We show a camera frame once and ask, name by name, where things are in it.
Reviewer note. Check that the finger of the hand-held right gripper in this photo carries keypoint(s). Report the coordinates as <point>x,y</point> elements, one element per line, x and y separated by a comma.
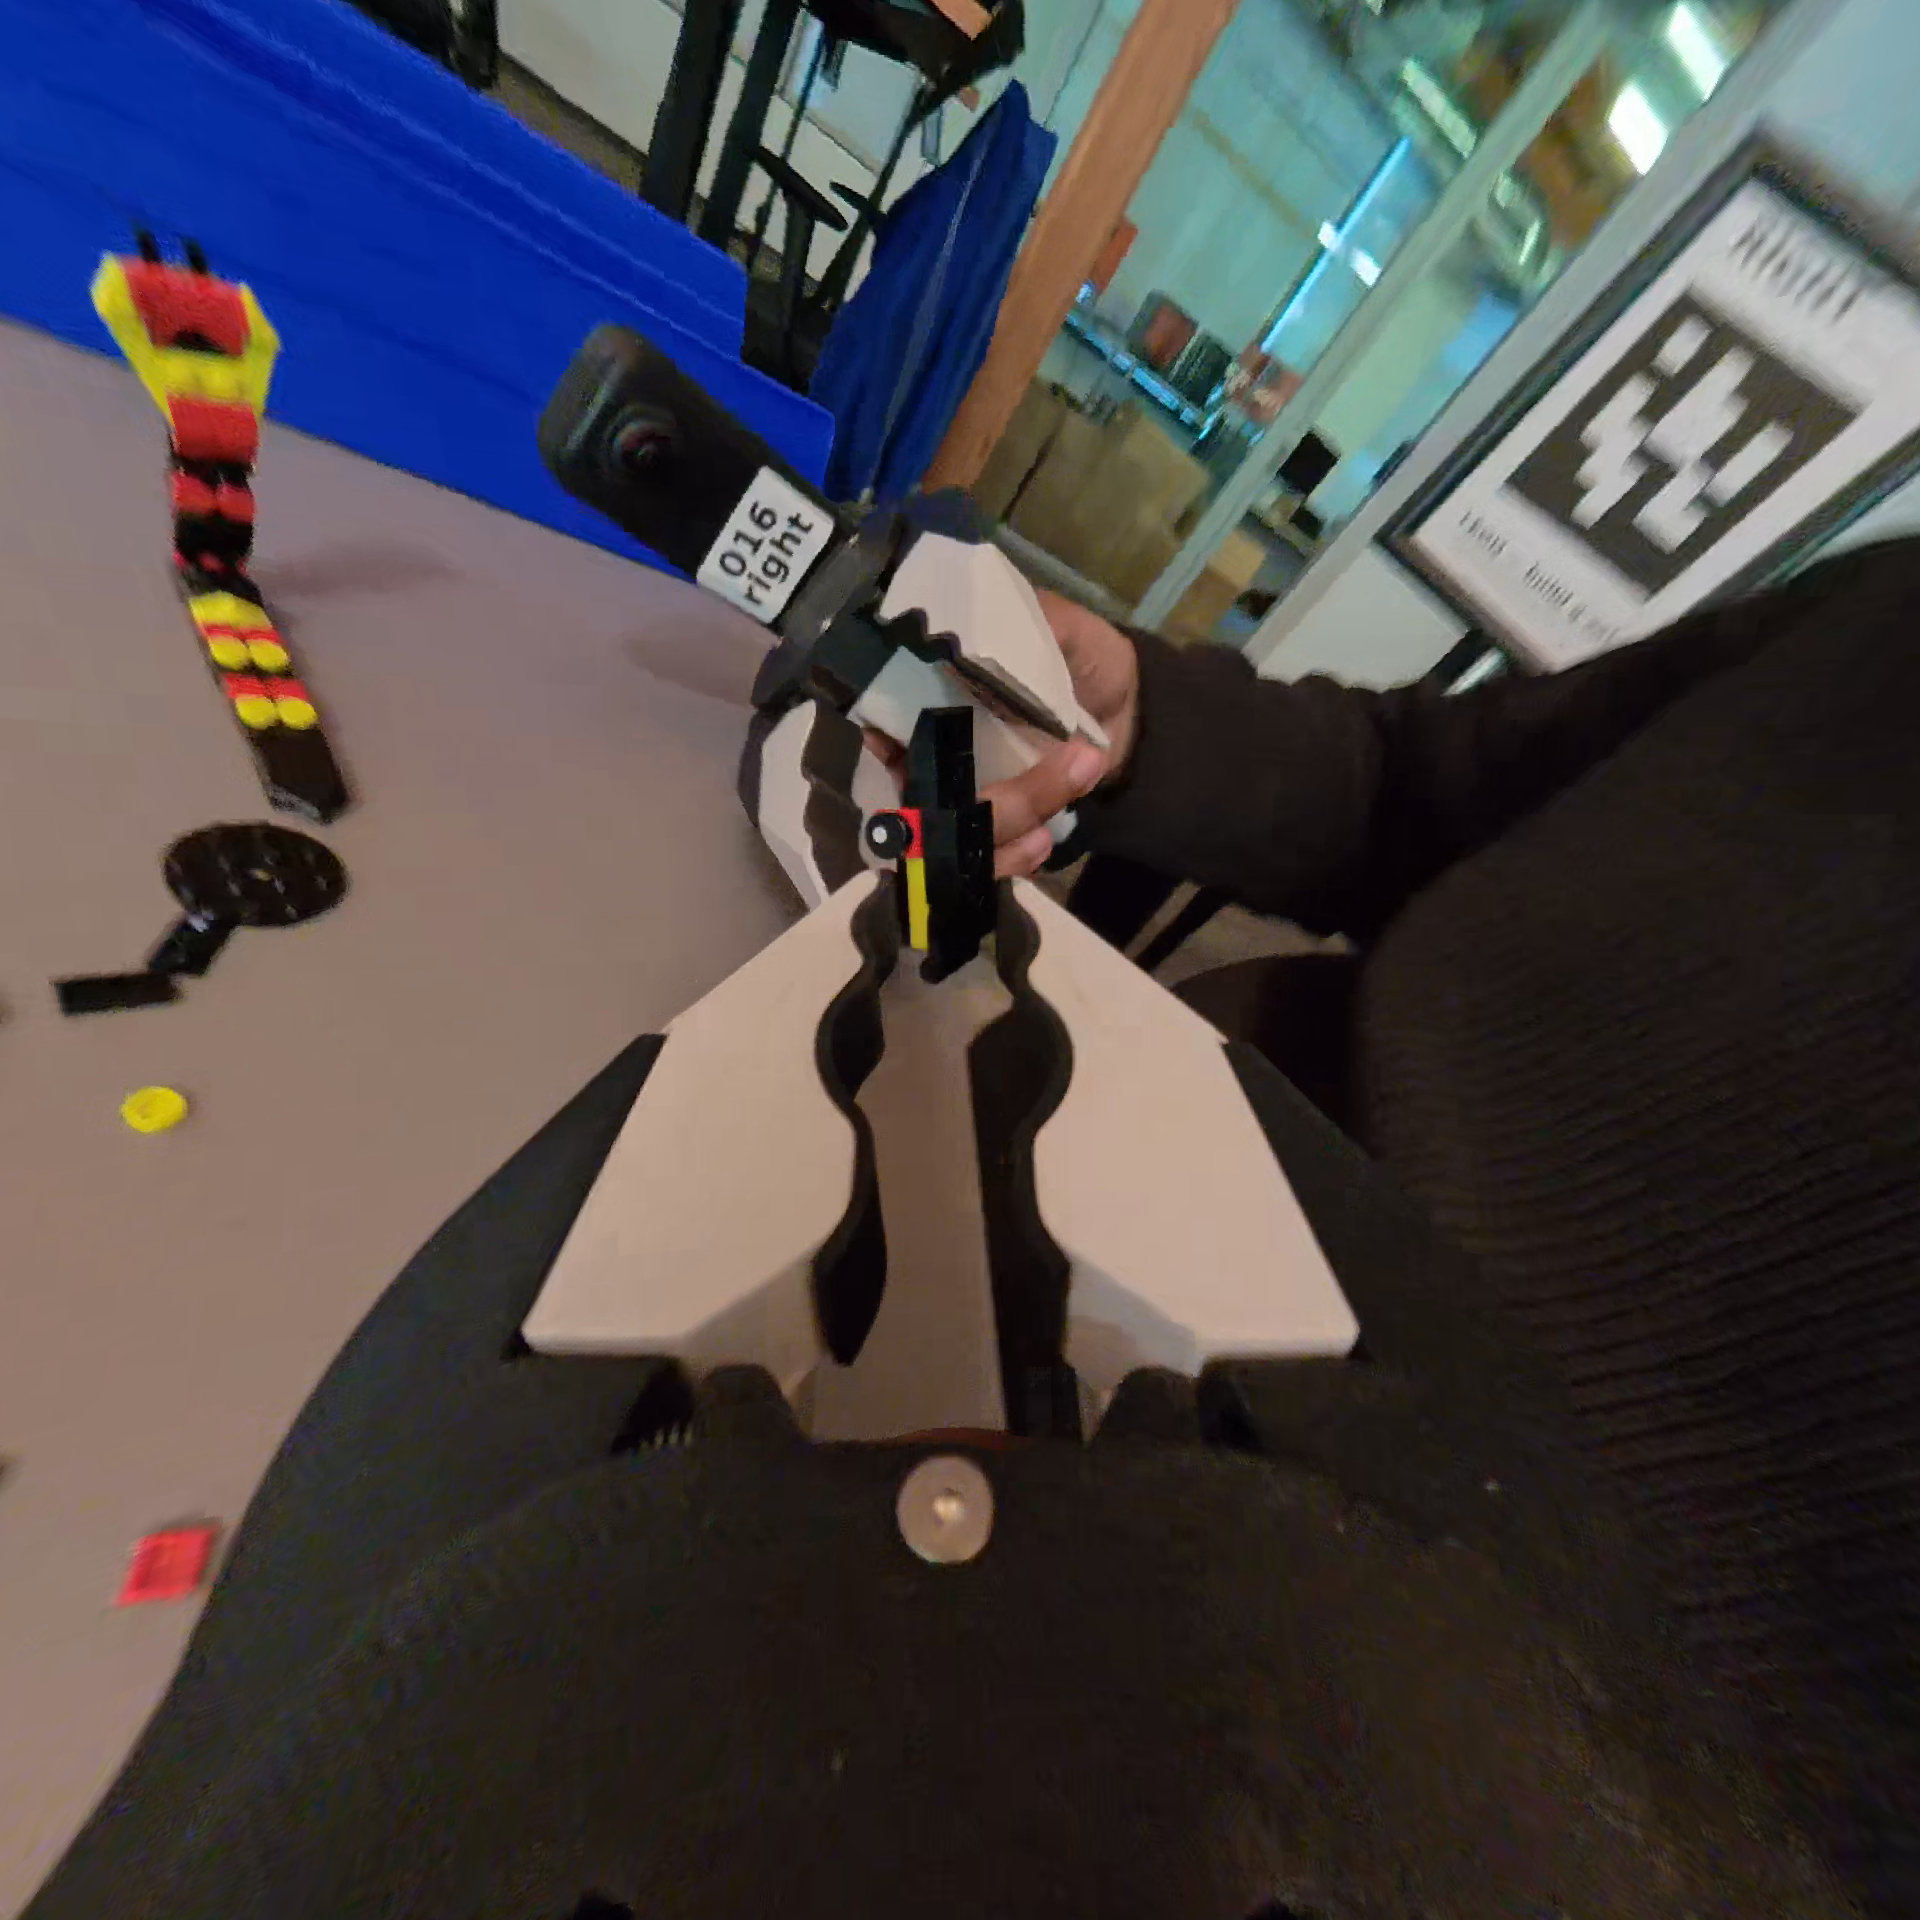
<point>781,780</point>
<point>983,609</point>

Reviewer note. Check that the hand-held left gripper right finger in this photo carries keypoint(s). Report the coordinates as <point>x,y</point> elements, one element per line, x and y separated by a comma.
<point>1184,1185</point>

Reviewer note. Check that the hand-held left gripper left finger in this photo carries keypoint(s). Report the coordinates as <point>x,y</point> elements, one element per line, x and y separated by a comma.
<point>705,1185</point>

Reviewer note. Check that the small black red lego assembly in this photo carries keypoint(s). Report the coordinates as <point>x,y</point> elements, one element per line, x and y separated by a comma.
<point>950,841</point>

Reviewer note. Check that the person's right forearm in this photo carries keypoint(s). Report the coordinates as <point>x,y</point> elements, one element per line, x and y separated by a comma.
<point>1424,765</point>

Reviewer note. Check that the long red yellow lego assembly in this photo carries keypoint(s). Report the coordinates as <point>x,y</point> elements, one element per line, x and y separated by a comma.
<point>224,422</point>

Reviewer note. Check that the black round lego plate assembly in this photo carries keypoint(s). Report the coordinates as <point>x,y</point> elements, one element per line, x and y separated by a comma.
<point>255,874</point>

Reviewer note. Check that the single yellow round lego stud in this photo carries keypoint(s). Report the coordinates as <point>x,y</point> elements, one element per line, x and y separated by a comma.
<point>153,1110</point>

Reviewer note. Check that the lone red flat lego piece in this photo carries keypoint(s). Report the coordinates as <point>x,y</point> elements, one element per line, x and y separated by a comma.
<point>167,1565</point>

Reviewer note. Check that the person's right hand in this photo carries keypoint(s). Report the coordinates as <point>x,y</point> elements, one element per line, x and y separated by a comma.
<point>1049,804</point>

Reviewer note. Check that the cardboard boxes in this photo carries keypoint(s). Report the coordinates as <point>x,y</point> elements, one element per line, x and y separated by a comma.
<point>1109,494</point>

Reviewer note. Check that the blue chair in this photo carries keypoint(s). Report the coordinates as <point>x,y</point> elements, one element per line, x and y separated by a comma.
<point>931,301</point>

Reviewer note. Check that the blue plastic bin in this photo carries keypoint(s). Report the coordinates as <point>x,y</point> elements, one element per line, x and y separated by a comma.
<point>375,226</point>

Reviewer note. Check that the wooden beam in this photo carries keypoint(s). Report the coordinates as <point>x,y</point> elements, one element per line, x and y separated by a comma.
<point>1079,226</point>

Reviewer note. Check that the person's dark sweater torso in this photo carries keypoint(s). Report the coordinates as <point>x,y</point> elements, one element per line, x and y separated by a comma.
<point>1652,1349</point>

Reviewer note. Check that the black white marker board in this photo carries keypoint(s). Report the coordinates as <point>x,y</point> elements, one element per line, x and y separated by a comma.
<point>1695,436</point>

